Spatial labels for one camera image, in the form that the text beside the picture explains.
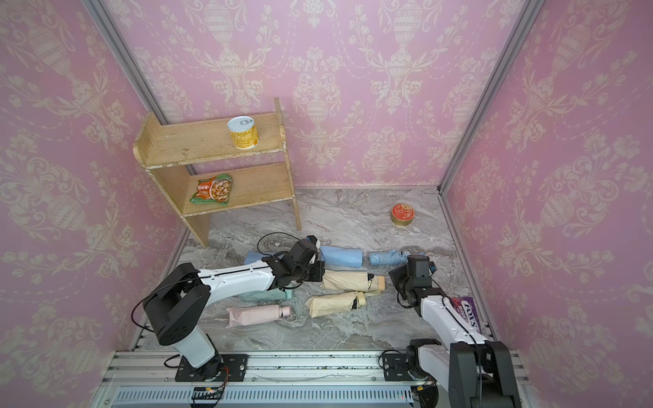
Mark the yellow cup noodle container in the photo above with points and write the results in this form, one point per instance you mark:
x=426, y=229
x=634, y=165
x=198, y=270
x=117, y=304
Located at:
x=243, y=131

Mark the green orange snack packet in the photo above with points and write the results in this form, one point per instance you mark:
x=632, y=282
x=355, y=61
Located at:
x=215, y=190

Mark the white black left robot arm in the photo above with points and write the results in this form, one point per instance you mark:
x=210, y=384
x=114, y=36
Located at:
x=176, y=305

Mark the round gold red candy tin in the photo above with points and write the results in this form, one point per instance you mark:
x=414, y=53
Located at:
x=402, y=214

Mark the purple candy bag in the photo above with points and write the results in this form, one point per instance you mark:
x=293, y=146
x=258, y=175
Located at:
x=466, y=307

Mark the mint green sleeved umbrella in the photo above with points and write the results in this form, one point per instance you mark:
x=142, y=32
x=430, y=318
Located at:
x=266, y=296

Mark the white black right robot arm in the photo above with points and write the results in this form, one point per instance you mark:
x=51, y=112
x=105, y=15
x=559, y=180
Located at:
x=475, y=371

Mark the aluminium corner frame post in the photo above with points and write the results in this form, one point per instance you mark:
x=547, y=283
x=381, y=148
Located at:
x=125, y=57
x=516, y=38

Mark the aluminium corner frame post left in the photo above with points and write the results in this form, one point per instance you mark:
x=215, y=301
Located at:
x=125, y=57

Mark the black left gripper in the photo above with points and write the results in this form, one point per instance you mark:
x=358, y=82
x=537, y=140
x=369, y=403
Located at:
x=320, y=265

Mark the light blue umbrella sleeve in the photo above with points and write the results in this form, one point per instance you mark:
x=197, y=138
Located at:
x=344, y=257

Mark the aluminium corner frame post right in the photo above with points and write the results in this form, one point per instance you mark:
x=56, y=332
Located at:
x=516, y=38

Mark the beige sleeved umbrella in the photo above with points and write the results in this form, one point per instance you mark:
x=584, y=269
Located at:
x=335, y=304

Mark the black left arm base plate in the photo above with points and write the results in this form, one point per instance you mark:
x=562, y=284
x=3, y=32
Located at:
x=223, y=368

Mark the pink sleeved umbrella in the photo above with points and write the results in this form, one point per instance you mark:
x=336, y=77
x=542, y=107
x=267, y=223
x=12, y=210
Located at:
x=257, y=315

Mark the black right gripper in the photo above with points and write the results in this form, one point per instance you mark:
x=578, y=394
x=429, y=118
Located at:
x=397, y=274

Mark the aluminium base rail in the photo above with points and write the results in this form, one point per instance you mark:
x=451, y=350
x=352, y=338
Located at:
x=311, y=378

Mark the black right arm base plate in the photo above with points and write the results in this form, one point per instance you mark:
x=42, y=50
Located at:
x=398, y=366

